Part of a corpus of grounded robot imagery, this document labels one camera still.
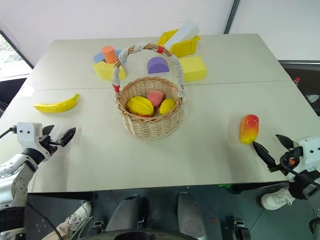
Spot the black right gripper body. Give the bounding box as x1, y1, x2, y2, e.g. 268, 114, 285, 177
268, 146, 304, 176

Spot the black side table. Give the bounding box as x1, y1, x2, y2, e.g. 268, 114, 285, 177
276, 59, 320, 115

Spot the yellow toy lemon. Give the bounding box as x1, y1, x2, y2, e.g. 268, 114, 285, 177
159, 97, 176, 116

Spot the orange foam cylinder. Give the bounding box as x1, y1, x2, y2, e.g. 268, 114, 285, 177
101, 45, 119, 64

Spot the white sneaker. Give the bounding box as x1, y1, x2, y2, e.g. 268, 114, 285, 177
55, 200, 94, 233
260, 187, 296, 211

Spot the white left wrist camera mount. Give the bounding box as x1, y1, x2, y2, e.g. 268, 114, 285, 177
15, 122, 51, 160

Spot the yellow toy starfruit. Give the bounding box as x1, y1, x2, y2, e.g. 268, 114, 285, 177
126, 95, 155, 117

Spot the yellow notched foam block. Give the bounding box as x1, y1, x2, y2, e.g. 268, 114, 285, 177
93, 60, 127, 81

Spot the grey rounded robot leg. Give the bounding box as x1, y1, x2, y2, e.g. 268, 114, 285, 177
104, 194, 149, 233
176, 191, 209, 239

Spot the purple foam half cylinder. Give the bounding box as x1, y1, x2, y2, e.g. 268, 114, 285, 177
146, 56, 172, 75

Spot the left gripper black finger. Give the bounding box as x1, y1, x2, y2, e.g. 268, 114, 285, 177
49, 127, 77, 148
42, 124, 55, 137

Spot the black metal pole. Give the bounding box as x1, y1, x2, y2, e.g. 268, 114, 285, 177
223, 0, 241, 35

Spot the wicker basket with handle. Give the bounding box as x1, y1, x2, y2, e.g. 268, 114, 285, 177
111, 42, 189, 141

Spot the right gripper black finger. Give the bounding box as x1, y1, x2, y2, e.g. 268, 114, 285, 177
275, 134, 296, 151
252, 140, 278, 168

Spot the yellow toy banana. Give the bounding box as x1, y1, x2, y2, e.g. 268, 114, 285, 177
33, 93, 81, 114

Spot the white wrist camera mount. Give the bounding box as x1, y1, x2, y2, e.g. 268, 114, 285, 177
15, 122, 51, 160
292, 135, 320, 174

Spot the red and yellow toy mango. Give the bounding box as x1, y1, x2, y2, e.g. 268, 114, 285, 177
239, 114, 260, 145

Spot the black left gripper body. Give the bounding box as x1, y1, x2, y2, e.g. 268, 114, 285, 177
37, 134, 60, 159

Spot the window with black frame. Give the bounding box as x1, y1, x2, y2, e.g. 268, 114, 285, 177
0, 23, 35, 82

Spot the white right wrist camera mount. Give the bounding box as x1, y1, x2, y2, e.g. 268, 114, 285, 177
292, 135, 320, 174

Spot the yellow rectangular foam block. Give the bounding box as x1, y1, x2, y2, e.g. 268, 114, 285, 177
178, 55, 209, 83

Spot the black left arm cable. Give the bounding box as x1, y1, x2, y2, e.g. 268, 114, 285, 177
0, 126, 18, 140

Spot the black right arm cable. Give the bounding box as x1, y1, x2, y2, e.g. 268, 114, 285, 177
279, 154, 320, 189

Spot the blue foam arch block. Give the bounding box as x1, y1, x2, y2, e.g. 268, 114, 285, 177
92, 49, 123, 65

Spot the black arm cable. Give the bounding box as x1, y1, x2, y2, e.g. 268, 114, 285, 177
0, 126, 18, 140
279, 154, 320, 189

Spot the white cardboard box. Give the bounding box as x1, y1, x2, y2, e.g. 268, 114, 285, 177
164, 19, 201, 51

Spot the pink peach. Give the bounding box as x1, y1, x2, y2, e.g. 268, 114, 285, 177
146, 89, 165, 109

